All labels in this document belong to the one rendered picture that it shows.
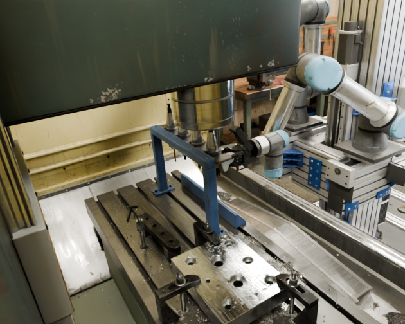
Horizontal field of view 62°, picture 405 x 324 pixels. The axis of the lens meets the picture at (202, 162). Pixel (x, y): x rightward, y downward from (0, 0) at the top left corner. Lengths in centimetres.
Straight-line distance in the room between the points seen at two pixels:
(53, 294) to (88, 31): 43
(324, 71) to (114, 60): 85
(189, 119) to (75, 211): 115
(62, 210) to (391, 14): 181
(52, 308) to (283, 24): 71
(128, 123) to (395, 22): 140
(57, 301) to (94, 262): 104
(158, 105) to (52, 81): 137
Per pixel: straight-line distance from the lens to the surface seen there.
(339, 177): 166
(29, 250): 57
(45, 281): 61
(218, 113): 79
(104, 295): 157
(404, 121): 153
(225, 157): 115
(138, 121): 191
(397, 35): 193
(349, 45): 182
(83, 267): 166
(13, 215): 56
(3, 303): 48
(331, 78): 131
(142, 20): 64
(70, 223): 180
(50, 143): 182
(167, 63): 66
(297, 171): 205
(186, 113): 80
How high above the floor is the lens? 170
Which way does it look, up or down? 25 degrees down
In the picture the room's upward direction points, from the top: 4 degrees counter-clockwise
